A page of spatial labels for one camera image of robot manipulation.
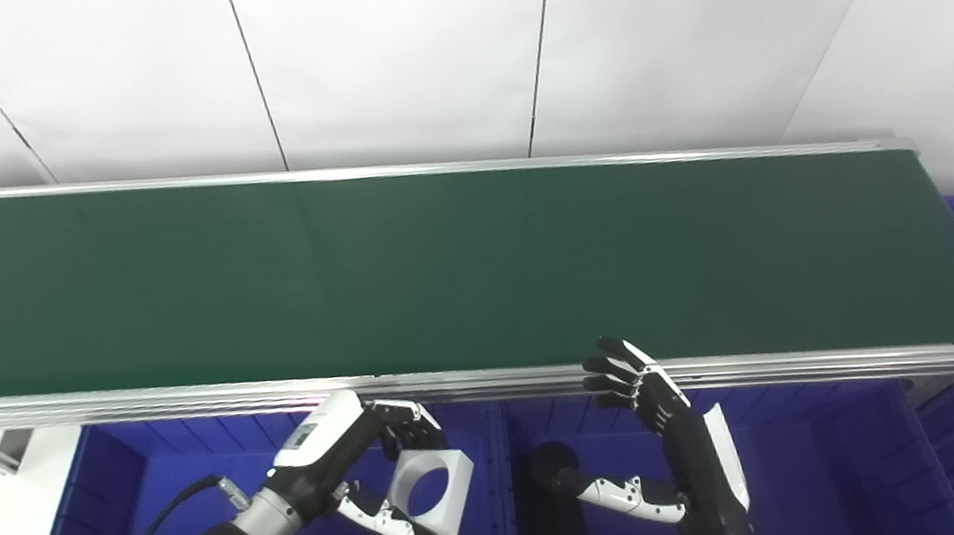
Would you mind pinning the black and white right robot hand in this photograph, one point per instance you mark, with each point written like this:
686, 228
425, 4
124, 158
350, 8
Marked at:
702, 465

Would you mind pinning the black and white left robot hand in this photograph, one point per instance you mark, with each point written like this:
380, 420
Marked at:
319, 452

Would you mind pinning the white square part with round hole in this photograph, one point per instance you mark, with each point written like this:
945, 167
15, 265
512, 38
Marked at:
455, 482

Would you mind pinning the black cylindrical part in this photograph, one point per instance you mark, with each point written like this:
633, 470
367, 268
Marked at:
548, 517

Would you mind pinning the green conveyor belt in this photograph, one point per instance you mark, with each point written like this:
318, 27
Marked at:
498, 382
477, 267

